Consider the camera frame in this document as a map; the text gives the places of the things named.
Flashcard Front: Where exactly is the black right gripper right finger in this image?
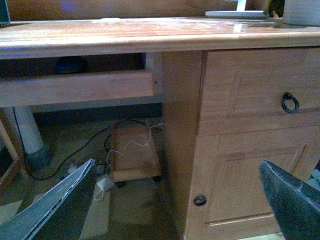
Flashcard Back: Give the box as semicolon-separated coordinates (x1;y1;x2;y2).
258;159;320;240

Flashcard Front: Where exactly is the wooden rolling stand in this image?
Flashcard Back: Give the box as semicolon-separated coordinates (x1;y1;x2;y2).
107;122;162;188

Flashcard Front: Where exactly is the black ring drawer pull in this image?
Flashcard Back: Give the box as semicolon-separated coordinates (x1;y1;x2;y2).
281;92;300;114

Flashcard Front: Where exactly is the white desk grommet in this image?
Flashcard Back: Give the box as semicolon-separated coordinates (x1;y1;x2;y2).
100;17;120;22

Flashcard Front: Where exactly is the black floor cable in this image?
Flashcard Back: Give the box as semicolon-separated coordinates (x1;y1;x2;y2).
12;107;148;181

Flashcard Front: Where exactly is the wooden keyboard tray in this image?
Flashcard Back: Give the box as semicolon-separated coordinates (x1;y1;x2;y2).
0;70;154;108

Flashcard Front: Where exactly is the white pipe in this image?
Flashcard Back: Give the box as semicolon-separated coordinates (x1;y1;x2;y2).
4;106;52;171

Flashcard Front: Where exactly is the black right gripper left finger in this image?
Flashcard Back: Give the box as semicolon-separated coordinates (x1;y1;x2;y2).
0;159;96;240

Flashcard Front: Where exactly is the grey laptop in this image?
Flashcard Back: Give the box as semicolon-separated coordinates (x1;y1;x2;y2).
0;0;11;25

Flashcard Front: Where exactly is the white power adapter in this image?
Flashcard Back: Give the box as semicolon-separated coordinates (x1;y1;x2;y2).
94;174;115;202

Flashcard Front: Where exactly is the white pot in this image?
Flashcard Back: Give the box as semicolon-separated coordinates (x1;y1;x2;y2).
283;0;320;27

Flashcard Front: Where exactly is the black ring door pull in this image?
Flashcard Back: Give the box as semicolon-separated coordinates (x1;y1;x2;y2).
193;195;207;207

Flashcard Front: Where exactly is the wooden desk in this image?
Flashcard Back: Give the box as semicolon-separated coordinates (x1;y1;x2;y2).
0;17;320;240

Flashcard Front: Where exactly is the white cable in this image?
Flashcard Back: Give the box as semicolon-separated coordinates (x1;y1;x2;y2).
106;122;166;166

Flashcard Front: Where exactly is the dark grey wireless mouse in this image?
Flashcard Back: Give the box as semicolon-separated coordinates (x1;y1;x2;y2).
54;56;87;74

